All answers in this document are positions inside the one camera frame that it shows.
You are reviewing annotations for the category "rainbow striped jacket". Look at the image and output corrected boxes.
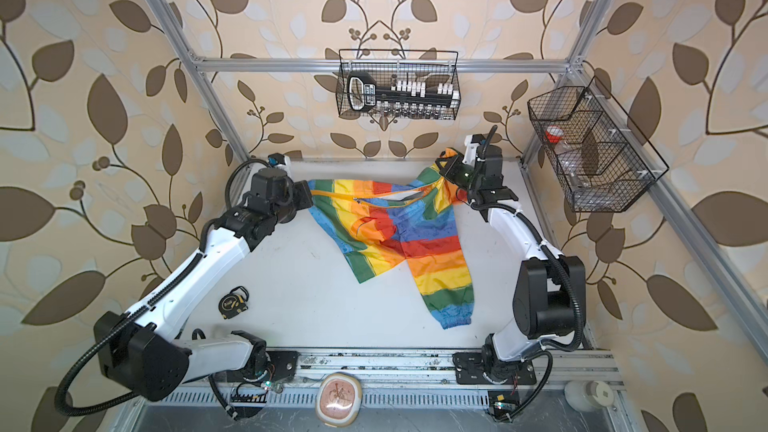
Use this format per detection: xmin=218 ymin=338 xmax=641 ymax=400
xmin=309 ymin=164 xmax=475 ymax=329

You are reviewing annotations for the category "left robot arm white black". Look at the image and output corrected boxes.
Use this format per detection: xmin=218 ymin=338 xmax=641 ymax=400
xmin=53 ymin=160 xmax=312 ymax=417

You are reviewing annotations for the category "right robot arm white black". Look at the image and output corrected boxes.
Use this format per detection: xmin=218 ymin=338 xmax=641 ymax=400
xmin=435 ymin=134 xmax=586 ymax=384

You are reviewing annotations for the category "yellow black tape measure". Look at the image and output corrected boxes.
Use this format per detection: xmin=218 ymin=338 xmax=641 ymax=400
xmin=218 ymin=286 xmax=250 ymax=320

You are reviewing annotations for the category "pink round timer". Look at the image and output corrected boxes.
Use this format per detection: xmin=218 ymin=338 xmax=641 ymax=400
xmin=315 ymin=373 xmax=363 ymax=428

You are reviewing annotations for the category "white round container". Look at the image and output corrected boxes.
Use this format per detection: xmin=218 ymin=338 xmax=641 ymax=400
xmin=564 ymin=380 xmax=615 ymax=413

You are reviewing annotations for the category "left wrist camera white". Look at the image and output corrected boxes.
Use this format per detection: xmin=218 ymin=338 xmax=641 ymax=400
xmin=268 ymin=153 xmax=292 ymax=173

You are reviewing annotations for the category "right wire basket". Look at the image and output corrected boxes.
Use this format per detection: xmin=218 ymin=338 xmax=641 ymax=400
xmin=527 ymin=77 xmax=669 ymax=213

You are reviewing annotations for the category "wire basket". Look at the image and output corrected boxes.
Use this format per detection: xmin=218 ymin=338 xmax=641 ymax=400
xmin=334 ymin=47 xmax=462 ymax=124
xmin=527 ymin=77 xmax=669 ymax=213

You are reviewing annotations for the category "black socket set rail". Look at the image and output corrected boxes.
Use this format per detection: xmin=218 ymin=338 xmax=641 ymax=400
xmin=344 ymin=72 xmax=461 ymax=115

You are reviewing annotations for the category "back wire basket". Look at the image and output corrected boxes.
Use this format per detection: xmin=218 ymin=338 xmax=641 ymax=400
xmin=334 ymin=47 xmax=462 ymax=124

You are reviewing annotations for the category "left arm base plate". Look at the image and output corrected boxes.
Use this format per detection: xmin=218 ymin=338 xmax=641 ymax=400
xmin=216 ymin=350 xmax=299 ymax=384

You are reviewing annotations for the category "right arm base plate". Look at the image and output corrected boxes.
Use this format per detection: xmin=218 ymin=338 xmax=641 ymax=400
xmin=452 ymin=352 xmax=538 ymax=386

